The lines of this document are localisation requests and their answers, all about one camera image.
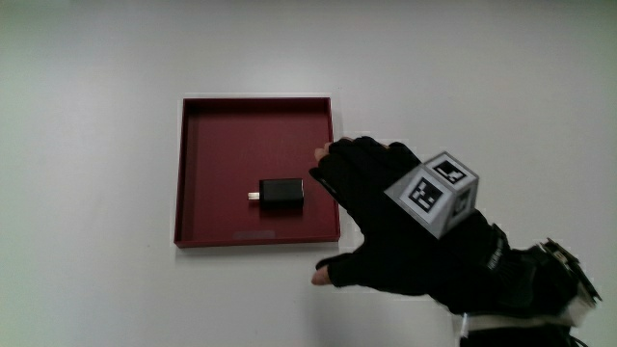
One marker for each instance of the person's right hand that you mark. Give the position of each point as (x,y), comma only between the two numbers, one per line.
(385,241)

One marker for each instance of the black charger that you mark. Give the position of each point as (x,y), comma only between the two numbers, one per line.
(282,194)

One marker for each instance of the red square plate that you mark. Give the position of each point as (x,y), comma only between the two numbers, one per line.
(226,144)

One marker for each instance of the person's right forearm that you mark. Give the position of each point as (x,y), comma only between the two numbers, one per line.
(535,289)

